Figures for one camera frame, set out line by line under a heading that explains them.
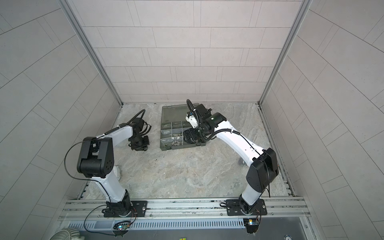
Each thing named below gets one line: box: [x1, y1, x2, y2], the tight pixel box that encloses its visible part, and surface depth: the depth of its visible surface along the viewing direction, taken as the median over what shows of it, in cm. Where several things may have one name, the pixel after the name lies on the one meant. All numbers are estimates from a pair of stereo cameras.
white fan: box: [49, 227, 86, 240], surface depth 62 cm
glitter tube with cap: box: [238, 158, 247, 167], surface depth 84 cm
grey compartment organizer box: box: [160, 103, 206, 151], surface depth 98 cm
